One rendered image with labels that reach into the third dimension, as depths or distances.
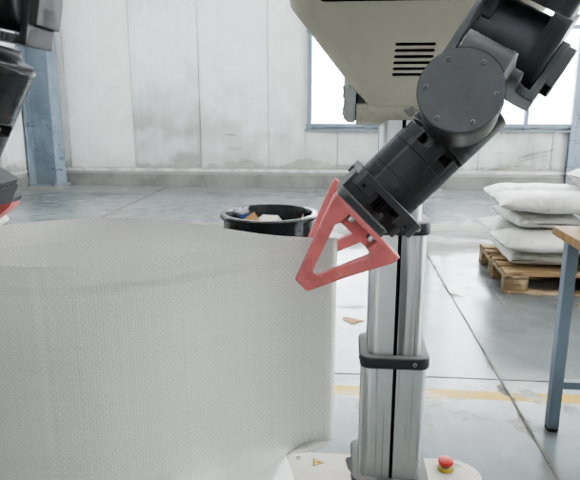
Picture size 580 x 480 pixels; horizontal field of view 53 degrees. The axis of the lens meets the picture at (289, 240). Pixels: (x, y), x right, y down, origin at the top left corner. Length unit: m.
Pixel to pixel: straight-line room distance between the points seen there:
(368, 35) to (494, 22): 0.45
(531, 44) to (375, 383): 0.78
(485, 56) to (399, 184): 0.12
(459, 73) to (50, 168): 8.99
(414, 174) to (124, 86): 8.64
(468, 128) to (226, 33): 8.33
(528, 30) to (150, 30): 8.56
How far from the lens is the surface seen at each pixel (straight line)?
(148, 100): 8.93
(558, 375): 2.32
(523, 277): 3.91
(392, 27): 0.92
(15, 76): 0.54
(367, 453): 1.21
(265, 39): 8.60
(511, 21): 0.50
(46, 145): 9.30
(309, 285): 0.46
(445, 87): 0.41
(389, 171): 0.47
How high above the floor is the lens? 1.15
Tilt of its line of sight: 13 degrees down
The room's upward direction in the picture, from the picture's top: straight up
